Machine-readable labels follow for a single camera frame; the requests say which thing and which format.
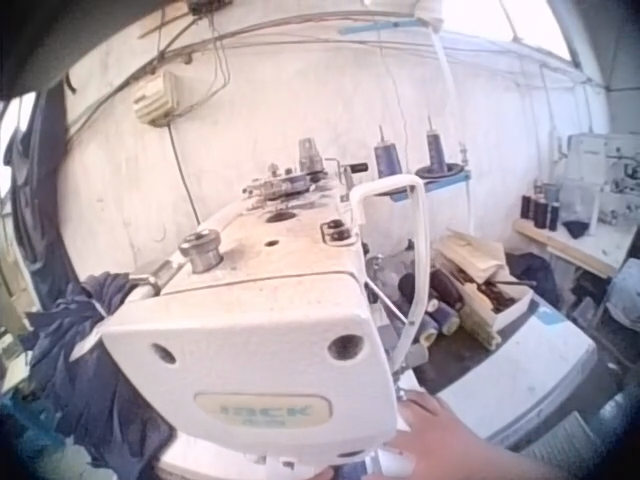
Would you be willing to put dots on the blue overhead bar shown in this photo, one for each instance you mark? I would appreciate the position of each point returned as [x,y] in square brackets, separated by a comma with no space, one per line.
[367,27]

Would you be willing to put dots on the cardboard box of parts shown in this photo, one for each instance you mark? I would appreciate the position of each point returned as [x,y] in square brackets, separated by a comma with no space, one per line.
[492,285]

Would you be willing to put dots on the white plastic guard tube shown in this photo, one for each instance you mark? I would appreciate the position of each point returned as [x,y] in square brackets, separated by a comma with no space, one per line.
[417,235]

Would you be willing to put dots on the wooden work table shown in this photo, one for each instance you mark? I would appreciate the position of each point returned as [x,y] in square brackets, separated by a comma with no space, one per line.
[575,245]

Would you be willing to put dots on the group of black thread spools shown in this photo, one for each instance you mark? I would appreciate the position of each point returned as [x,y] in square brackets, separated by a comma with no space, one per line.
[540,210]

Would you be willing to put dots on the beige wall electrical box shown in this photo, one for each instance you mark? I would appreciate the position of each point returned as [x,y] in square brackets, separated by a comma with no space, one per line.
[160,97]

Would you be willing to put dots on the white background sewing machine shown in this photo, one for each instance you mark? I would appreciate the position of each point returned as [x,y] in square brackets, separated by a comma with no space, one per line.
[607,175]

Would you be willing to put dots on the white industrial sewing machine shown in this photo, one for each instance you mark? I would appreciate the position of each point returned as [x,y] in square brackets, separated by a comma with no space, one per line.
[260,320]

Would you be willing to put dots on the dark cloth piece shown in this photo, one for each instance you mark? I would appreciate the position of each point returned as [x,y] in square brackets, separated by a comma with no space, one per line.
[576,227]

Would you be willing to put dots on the blue cloth pile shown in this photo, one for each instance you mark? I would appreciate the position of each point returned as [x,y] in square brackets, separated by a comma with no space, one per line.
[537,275]

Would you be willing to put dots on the blue thread stand shelf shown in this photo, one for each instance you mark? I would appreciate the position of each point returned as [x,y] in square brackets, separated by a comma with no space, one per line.
[440,180]

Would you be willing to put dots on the person's right hand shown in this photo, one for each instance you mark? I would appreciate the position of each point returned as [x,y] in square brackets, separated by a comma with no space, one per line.
[425,425]

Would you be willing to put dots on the hanging dark blue garments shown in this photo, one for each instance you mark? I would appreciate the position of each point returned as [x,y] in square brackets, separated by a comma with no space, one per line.
[42,190]

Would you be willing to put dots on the dark blue thread cone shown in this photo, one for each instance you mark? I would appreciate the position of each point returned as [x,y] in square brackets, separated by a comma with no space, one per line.
[387,157]
[436,147]

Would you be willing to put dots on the white sewing table panel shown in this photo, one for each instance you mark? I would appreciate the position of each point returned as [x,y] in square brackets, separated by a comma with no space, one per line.
[525,370]

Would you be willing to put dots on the dark blue fabric heap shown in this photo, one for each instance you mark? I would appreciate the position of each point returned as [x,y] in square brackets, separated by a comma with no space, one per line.
[100,380]

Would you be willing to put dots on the person's left hand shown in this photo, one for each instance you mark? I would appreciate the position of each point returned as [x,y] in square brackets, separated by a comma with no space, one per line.
[326,474]

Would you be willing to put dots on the heap of dark thread spools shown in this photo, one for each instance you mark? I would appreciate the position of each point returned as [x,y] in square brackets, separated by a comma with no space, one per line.
[440,305]

